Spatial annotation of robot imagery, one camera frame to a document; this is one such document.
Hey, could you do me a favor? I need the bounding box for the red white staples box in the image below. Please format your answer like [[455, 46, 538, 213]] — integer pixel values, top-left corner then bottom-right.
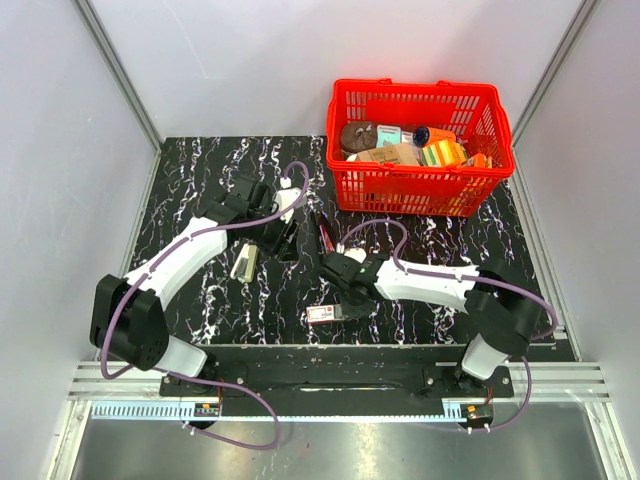
[[306, 304, 345, 325]]

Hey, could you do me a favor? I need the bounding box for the black marble pattern mat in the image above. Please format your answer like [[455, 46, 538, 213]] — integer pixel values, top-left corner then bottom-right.
[[99, 135, 557, 347]]

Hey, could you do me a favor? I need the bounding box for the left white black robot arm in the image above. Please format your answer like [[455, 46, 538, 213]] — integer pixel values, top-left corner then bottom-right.
[[89, 177, 304, 396]]

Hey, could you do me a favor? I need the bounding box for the orange bottle blue cap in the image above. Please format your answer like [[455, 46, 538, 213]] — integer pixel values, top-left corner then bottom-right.
[[412, 126, 457, 148]]

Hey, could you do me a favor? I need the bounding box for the brown round bun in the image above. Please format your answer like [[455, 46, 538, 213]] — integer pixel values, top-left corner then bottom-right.
[[340, 121, 378, 154]]

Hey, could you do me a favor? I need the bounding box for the yellow green striped box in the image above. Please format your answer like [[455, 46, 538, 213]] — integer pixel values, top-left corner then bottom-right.
[[422, 140, 467, 168]]

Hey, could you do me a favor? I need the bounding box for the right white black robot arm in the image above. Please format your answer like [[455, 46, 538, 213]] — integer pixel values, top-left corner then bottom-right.
[[319, 252, 544, 396]]

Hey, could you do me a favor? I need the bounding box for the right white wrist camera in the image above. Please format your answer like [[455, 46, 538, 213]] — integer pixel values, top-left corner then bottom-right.
[[336, 244, 367, 263]]

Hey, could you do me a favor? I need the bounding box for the red plastic basket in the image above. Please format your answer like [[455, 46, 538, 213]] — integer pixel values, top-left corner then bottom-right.
[[326, 79, 515, 217]]

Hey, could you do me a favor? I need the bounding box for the teal white small box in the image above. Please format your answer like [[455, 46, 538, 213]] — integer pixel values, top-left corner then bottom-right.
[[376, 124, 403, 148]]

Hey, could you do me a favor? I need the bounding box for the brown cardboard box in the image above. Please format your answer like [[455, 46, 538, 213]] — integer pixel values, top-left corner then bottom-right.
[[346, 143, 421, 166]]

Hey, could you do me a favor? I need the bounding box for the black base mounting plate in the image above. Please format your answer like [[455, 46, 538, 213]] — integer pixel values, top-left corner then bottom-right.
[[158, 342, 515, 417]]

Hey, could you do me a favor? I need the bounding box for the orange packet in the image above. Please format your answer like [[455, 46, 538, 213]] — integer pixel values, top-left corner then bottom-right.
[[463, 153, 493, 169]]

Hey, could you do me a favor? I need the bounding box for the beige stapler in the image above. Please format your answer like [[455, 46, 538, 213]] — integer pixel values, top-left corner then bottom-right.
[[230, 243, 258, 284]]

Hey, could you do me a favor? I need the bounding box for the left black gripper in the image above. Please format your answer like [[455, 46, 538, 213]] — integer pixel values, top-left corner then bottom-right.
[[247, 204, 301, 263]]

